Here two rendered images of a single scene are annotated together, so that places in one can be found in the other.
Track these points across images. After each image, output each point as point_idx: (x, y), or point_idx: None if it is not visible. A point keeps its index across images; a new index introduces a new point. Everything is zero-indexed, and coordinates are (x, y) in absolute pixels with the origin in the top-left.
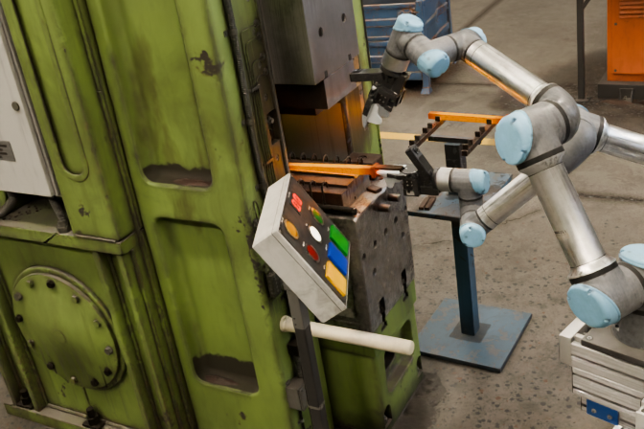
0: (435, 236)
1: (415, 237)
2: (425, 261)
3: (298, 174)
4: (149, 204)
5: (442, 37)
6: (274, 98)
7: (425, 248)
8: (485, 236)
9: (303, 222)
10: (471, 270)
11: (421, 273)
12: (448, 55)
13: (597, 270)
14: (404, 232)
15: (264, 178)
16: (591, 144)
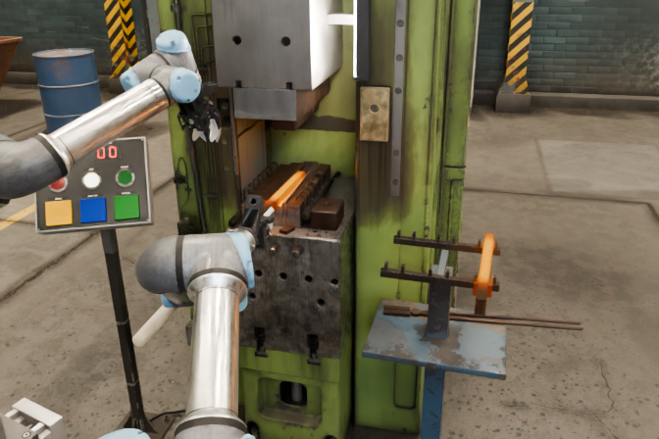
0: (636, 438)
1: (619, 418)
2: (567, 435)
3: (285, 181)
4: None
5: (155, 64)
6: (228, 88)
7: (599, 432)
8: (165, 301)
9: (88, 165)
10: (429, 430)
11: (539, 435)
12: (141, 81)
13: None
14: (327, 303)
15: (189, 145)
16: (148, 273)
